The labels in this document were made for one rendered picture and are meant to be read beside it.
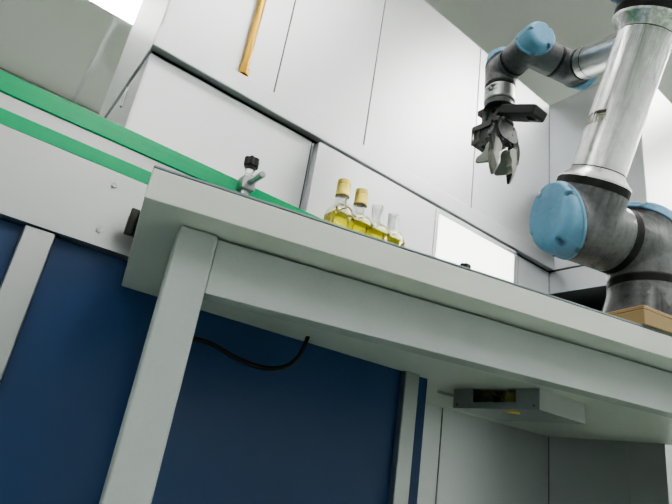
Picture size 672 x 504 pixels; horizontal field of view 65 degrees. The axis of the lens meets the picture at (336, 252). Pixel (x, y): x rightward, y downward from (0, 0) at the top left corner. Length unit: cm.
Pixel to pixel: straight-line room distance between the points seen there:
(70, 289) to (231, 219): 38
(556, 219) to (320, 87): 90
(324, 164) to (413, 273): 91
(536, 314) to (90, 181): 65
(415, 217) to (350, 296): 107
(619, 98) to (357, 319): 59
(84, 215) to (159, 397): 40
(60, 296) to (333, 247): 44
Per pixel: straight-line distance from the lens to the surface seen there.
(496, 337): 71
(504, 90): 139
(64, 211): 85
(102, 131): 93
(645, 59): 101
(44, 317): 84
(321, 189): 143
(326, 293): 59
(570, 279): 219
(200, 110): 137
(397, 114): 179
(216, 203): 53
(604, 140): 96
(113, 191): 88
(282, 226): 54
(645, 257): 99
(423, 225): 167
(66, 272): 85
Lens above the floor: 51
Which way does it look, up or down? 22 degrees up
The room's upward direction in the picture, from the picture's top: 9 degrees clockwise
